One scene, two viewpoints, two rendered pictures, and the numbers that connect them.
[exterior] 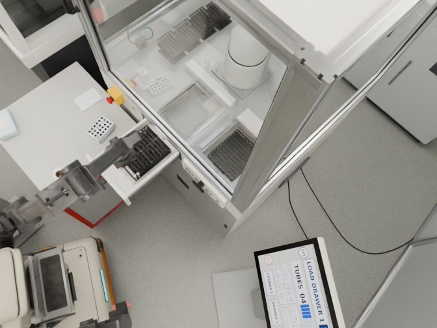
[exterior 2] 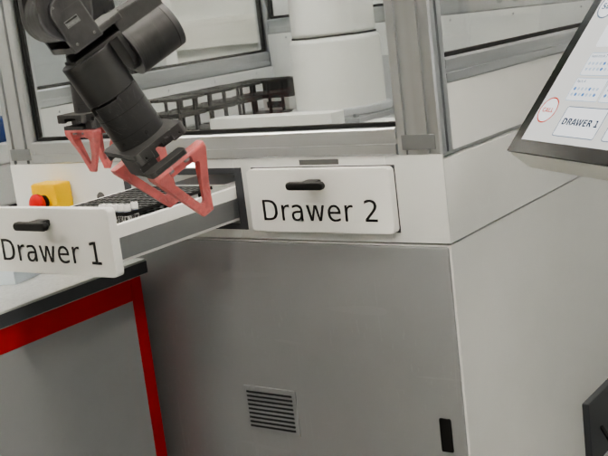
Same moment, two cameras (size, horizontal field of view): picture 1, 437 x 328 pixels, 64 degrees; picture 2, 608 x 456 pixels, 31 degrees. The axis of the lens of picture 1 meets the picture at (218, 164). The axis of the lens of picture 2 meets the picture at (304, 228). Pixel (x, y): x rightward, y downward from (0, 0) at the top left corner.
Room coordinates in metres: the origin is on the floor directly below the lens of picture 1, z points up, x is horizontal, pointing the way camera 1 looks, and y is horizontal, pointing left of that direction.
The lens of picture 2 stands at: (-1.33, 0.04, 1.19)
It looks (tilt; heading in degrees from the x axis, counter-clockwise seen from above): 11 degrees down; 1
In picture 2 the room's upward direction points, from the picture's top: 7 degrees counter-clockwise
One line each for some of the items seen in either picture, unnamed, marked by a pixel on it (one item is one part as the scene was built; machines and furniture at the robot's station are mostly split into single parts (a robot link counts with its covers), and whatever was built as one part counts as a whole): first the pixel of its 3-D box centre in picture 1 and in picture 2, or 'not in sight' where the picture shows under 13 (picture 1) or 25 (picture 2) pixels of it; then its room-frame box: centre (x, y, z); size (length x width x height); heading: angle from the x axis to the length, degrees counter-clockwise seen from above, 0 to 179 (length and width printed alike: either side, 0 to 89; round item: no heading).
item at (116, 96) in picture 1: (115, 95); (52, 200); (0.83, 0.59, 0.88); 0.07 x 0.05 x 0.07; 55
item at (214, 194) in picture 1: (203, 183); (319, 200); (0.48, 0.05, 0.87); 0.29 x 0.02 x 0.11; 55
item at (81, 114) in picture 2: (121, 153); (90, 99); (0.46, 0.40, 1.09); 0.10 x 0.07 x 0.07; 145
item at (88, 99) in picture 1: (88, 99); not in sight; (0.84, 0.76, 0.77); 0.13 x 0.09 x 0.02; 143
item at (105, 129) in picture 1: (101, 129); (15, 266); (0.68, 0.64, 0.78); 0.12 x 0.08 x 0.04; 158
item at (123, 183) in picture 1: (143, 152); (140, 217); (0.57, 0.37, 0.86); 0.40 x 0.26 x 0.06; 145
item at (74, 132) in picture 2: not in sight; (95, 142); (0.46, 0.41, 1.02); 0.07 x 0.07 x 0.09; 55
